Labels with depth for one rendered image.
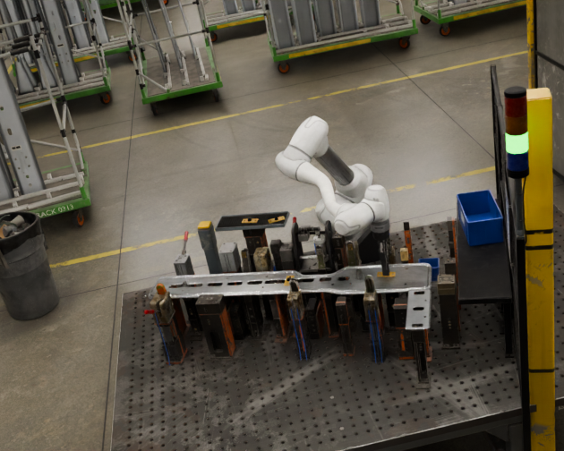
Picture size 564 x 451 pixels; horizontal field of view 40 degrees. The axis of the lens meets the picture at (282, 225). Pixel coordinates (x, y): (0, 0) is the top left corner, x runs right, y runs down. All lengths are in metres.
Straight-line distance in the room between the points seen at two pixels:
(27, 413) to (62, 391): 0.25
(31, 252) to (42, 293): 0.35
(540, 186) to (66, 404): 3.31
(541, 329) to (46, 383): 3.32
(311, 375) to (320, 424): 0.33
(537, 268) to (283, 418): 1.24
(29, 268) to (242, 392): 2.67
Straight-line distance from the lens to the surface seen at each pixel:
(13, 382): 5.45
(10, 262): 5.77
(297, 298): 3.47
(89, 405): 4.97
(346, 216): 3.26
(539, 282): 2.98
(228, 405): 3.52
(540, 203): 2.81
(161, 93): 9.53
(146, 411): 3.63
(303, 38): 10.32
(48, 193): 7.23
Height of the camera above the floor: 2.94
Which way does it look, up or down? 28 degrees down
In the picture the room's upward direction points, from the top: 11 degrees counter-clockwise
